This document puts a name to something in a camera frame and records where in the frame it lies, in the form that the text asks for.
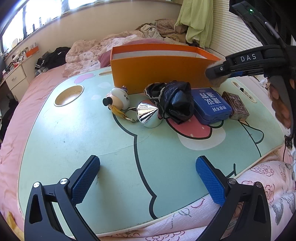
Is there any blue tin box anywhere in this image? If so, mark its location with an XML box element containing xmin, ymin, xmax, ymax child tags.
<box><xmin>191</xmin><ymin>87</ymin><xmax>232</xmax><ymax>125</ymax></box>

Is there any brown playing card box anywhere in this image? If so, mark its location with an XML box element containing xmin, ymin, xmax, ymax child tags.
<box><xmin>222</xmin><ymin>91</ymin><xmax>249</xmax><ymax>121</ymax></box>

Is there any black plastic bag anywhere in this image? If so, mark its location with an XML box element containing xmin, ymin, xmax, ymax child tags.
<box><xmin>159</xmin><ymin>81</ymin><xmax>195</xmax><ymax>125</ymax></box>

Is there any silver cone lamp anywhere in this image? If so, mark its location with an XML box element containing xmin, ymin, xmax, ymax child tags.
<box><xmin>137</xmin><ymin>100</ymin><xmax>162</xmax><ymax>128</ymax></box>

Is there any orange cardboard box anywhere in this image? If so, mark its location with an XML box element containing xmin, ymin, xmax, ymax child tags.
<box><xmin>110</xmin><ymin>44</ymin><xmax>219</xmax><ymax>94</ymax></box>

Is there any pig figurine keychain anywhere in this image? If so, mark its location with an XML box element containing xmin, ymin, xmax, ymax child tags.
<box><xmin>102</xmin><ymin>86</ymin><xmax>138</xmax><ymax>123</ymax></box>

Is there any brown fuzzy pouch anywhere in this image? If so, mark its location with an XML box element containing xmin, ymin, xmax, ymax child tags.
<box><xmin>205</xmin><ymin>60</ymin><xmax>230</xmax><ymax>87</ymax></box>

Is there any right hand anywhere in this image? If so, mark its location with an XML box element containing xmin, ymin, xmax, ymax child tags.
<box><xmin>269</xmin><ymin>84</ymin><xmax>292</xmax><ymax>129</ymax></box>

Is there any green hanging garment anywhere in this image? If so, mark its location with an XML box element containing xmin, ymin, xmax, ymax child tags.
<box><xmin>175</xmin><ymin>0</ymin><xmax>214</xmax><ymax>49</ymax></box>

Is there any beige clothes pile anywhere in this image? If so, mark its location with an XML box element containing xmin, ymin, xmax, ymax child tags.
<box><xmin>136</xmin><ymin>19</ymin><xmax>188</xmax><ymax>45</ymax></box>

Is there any black lace fabric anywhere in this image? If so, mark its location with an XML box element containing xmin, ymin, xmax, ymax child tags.
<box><xmin>144</xmin><ymin>82</ymin><xmax>167</xmax><ymax>104</ymax></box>

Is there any green cartoon lap table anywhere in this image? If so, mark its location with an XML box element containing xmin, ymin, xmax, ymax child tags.
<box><xmin>18</xmin><ymin>68</ymin><xmax>284</xmax><ymax>234</ymax></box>

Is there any dark pink pillow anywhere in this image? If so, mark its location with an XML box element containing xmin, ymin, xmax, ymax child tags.
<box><xmin>99</xmin><ymin>39</ymin><xmax>167</xmax><ymax>68</ymax></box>

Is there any pink bed sheet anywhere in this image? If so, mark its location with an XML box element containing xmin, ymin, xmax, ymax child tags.
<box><xmin>0</xmin><ymin>65</ymin><xmax>66</xmax><ymax>228</ymax></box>

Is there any pink floral quilt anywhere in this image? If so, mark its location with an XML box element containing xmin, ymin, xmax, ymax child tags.
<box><xmin>63</xmin><ymin>31</ymin><xmax>144</xmax><ymax>77</ymax></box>

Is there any white bedside drawer cabinet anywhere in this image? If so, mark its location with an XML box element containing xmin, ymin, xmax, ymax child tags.
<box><xmin>5</xmin><ymin>65</ymin><xmax>29</xmax><ymax>101</ymax></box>

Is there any black clothes pile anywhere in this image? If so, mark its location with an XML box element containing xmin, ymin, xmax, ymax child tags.
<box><xmin>35</xmin><ymin>47</ymin><xmax>70</xmax><ymax>77</ymax></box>

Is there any orange shelf organizer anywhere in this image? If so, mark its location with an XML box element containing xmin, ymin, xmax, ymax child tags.
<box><xmin>26</xmin><ymin>46</ymin><xmax>39</xmax><ymax>58</ymax></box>

